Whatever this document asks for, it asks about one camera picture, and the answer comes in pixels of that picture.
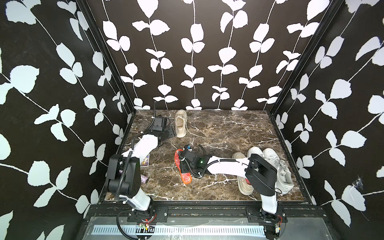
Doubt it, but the red insole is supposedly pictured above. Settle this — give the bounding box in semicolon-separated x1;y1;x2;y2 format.
174;149;192;185

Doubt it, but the beige sneaker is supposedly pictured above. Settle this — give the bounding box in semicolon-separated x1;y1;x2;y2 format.
232;152;255;196
175;110;188;138

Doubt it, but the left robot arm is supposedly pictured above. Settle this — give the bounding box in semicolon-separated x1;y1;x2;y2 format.
105;116;176;211

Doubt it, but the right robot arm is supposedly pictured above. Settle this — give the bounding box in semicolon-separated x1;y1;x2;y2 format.
175;145;278;215

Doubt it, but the colourful card box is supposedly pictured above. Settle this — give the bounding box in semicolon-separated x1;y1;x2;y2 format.
140;154;150;167

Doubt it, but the purple glitter tube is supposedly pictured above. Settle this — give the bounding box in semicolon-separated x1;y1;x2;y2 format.
141;175;149;184

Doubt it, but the white sneaker inner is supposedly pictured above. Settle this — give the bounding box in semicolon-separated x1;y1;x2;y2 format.
247;147;264;159

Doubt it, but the white sneaker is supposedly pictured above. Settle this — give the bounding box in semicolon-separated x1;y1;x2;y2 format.
263;148;294;195
247;147;264;159

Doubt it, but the white sneaker outer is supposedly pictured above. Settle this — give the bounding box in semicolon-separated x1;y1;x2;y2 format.
263;148;294;195

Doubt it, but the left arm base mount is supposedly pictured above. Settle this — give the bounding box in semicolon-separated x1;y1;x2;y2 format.
127;204;169;224

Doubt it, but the white vented rail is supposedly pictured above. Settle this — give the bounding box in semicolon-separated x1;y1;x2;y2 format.
90;224;267;238

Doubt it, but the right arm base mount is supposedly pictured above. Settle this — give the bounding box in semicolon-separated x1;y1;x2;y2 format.
246;206;287;225

